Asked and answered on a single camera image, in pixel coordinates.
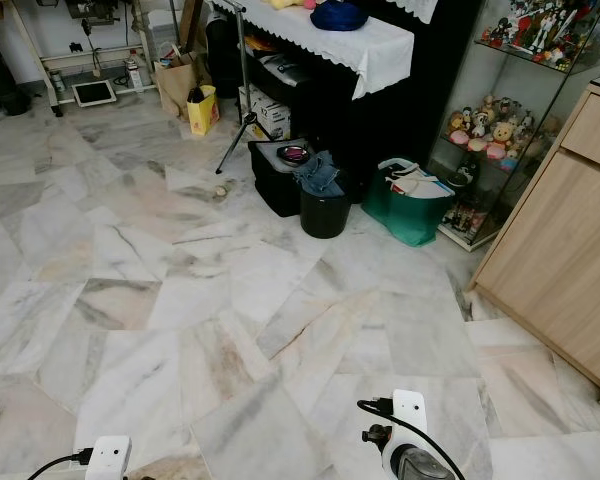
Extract green storage bag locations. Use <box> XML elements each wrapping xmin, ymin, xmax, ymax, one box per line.
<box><xmin>359</xmin><ymin>157</ymin><xmax>457</xmax><ymax>248</ymax></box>

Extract black round bin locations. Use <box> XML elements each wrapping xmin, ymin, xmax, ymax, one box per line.
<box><xmin>298</xmin><ymin>183</ymin><xmax>352</xmax><ymax>240</ymax></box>

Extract blue jeans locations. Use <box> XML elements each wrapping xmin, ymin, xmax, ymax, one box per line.
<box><xmin>291</xmin><ymin>150</ymin><xmax>347</xmax><ymax>198</ymax></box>

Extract light wood cabinet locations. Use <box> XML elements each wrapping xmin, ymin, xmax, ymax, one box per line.
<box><xmin>469</xmin><ymin>70</ymin><xmax>600</xmax><ymax>394</ymax></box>

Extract black fabric case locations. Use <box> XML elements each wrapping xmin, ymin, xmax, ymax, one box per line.
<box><xmin>247</xmin><ymin>138</ymin><xmax>316</xmax><ymax>219</ymax></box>

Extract black piano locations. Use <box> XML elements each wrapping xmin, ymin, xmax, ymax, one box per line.
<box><xmin>204</xmin><ymin>0</ymin><xmax>487</xmax><ymax>197</ymax></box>

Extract yellow bear plush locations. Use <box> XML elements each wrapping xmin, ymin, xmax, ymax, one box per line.
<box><xmin>491</xmin><ymin>121</ymin><xmax>517</xmax><ymax>148</ymax></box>

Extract white cardboard box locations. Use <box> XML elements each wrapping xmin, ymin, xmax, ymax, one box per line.
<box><xmin>236</xmin><ymin>84</ymin><xmax>292</xmax><ymax>142</ymax></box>

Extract yellow paper bag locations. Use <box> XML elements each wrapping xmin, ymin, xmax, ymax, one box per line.
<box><xmin>186</xmin><ymin>85</ymin><xmax>220</xmax><ymax>138</ymax></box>

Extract glass display shelf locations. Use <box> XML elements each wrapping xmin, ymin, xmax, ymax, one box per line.
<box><xmin>434</xmin><ymin>0</ymin><xmax>600</xmax><ymax>252</ymax></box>

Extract black tripod stand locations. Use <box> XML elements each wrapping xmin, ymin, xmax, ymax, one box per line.
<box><xmin>209</xmin><ymin>0</ymin><xmax>273</xmax><ymax>177</ymax></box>

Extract white lace tablecloth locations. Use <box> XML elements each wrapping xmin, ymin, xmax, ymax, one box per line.
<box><xmin>208</xmin><ymin>0</ymin><xmax>417</xmax><ymax>100</ymax></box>

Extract brown paper bag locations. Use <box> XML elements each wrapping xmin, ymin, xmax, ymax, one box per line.
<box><xmin>154</xmin><ymin>50</ymin><xmax>204</xmax><ymax>120</ymax></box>

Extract navy blue cushion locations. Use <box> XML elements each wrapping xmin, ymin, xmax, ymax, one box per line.
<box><xmin>309</xmin><ymin>0</ymin><xmax>370</xmax><ymax>33</ymax></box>

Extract white framed tablet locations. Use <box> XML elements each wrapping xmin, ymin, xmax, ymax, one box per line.
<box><xmin>70</xmin><ymin>79</ymin><xmax>117</xmax><ymax>109</ymax></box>

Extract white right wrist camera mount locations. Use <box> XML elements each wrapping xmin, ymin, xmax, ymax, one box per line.
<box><xmin>380</xmin><ymin>389</ymin><xmax>433</xmax><ymax>480</ymax></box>

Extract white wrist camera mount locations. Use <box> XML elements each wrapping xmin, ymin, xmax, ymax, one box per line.
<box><xmin>85</xmin><ymin>435</ymin><xmax>132</xmax><ymax>480</ymax></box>
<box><xmin>380</xmin><ymin>389</ymin><xmax>433</xmax><ymax>480</ymax></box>

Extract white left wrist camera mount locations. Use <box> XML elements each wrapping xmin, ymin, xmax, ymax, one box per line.
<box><xmin>85</xmin><ymin>435</ymin><xmax>132</xmax><ymax>480</ymax></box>

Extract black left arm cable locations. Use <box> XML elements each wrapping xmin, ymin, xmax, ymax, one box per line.
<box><xmin>27</xmin><ymin>450</ymin><xmax>93</xmax><ymax>480</ymax></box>

